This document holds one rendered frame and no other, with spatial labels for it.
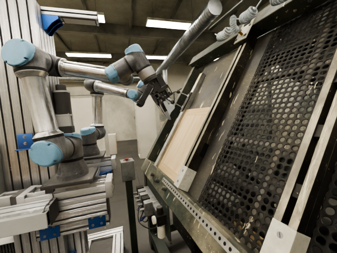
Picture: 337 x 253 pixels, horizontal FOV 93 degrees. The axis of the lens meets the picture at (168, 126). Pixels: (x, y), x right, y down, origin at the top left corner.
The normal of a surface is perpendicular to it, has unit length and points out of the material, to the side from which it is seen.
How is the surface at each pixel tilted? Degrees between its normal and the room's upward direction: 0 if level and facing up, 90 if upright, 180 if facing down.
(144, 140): 90
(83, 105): 90
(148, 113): 90
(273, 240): 57
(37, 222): 90
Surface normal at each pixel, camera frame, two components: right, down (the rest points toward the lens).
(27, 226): 0.28, 0.06
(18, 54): 0.02, -0.06
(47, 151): 0.07, 0.21
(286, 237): -0.81, -0.47
